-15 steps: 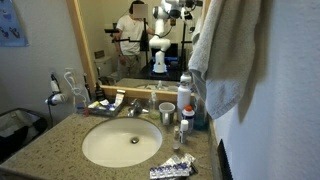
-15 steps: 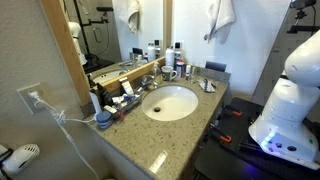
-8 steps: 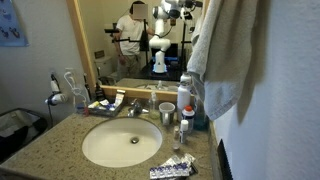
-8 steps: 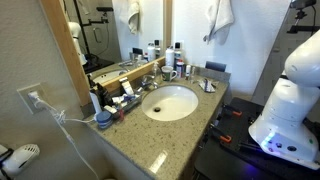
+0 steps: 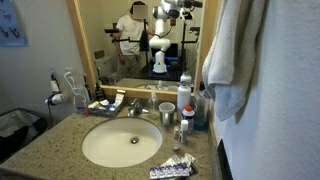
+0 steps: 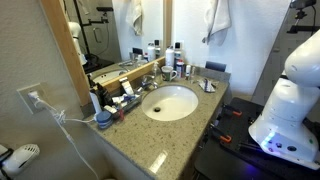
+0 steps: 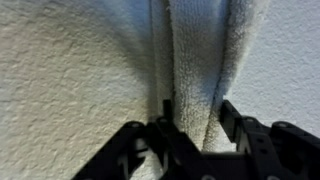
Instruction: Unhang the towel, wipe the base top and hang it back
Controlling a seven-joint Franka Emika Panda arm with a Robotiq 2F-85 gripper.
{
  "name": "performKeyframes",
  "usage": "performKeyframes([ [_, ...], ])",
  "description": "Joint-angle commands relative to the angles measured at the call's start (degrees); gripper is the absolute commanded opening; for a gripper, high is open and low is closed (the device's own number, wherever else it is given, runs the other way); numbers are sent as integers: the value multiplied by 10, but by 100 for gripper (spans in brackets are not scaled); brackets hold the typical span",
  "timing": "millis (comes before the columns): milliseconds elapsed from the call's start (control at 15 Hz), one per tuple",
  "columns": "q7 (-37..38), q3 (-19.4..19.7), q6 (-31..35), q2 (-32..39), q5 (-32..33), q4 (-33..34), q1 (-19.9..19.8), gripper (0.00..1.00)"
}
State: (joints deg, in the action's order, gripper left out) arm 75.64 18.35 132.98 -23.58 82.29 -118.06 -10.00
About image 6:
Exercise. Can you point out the white terry towel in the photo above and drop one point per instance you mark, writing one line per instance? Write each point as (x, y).
(218, 20)

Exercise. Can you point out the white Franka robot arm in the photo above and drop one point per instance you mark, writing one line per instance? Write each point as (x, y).
(286, 113)

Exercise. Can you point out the chrome faucet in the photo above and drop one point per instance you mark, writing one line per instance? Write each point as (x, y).
(148, 81)

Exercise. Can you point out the clear soap dispenser bottle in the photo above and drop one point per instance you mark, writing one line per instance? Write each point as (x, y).
(156, 75)

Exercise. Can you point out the white oval sink basin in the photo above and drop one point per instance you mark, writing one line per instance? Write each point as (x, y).
(170, 103)

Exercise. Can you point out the grey ceramic mug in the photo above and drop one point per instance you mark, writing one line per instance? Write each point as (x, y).
(167, 74)

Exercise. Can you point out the white can orange cap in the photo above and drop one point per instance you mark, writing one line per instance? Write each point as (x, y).
(180, 69)

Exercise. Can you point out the small white bottle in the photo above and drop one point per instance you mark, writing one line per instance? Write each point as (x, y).
(188, 72)

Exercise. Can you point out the tall white bottle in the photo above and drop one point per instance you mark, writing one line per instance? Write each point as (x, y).
(170, 58)

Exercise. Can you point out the white toothpaste tube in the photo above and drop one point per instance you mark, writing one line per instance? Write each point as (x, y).
(126, 86)

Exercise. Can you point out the toiletries tray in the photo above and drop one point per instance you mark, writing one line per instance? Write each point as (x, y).
(128, 103)

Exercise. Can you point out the small clear bottle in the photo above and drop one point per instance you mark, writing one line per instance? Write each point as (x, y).
(192, 76)

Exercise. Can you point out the blue mouthwash bottle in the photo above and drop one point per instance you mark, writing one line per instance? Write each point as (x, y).
(178, 53)

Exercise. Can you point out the small red tube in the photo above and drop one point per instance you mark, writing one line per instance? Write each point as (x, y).
(121, 115)

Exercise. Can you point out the dark glass bottle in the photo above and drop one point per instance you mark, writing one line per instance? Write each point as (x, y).
(105, 95)

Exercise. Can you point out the blue round container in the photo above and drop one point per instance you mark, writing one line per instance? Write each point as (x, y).
(104, 120)

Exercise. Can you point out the electric toothbrush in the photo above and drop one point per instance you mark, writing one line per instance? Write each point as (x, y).
(95, 101)

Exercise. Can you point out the black orange clamp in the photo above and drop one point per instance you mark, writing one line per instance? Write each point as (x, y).
(231, 111)
(220, 135)

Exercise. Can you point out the black robot table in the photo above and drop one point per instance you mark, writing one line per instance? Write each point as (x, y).
(220, 160)

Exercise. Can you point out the white hair dryer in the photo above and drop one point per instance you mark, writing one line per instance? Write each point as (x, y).
(20, 158)

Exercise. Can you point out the black wall mounted holder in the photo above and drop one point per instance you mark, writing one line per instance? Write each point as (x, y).
(215, 66)

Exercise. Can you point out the wood framed wall mirror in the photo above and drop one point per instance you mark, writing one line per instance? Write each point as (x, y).
(66, 50)

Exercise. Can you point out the wall power outlet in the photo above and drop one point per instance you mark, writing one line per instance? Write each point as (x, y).
(25, 100)

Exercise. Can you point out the black camera stand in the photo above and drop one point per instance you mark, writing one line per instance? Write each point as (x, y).
(300, 15)

